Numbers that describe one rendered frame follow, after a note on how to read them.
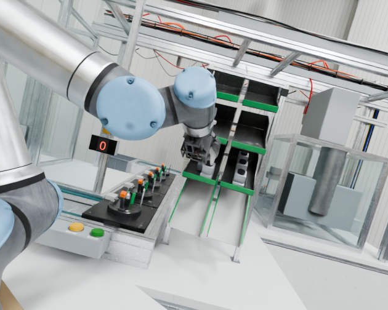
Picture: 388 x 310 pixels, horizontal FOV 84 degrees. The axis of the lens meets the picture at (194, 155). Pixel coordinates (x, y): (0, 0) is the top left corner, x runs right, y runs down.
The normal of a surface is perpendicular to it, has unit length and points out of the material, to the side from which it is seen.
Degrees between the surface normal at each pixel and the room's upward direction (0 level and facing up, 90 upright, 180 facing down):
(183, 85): 65
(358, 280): 90
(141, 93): 95
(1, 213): 12
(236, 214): 45
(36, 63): 120
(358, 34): 90
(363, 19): 90
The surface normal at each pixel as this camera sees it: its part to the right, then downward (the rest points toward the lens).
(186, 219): 0.06, -0.66
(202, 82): -0.05, -0.38
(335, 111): -0.01, 0.07
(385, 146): -0.47, -0.06
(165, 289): 0.26, -0.96
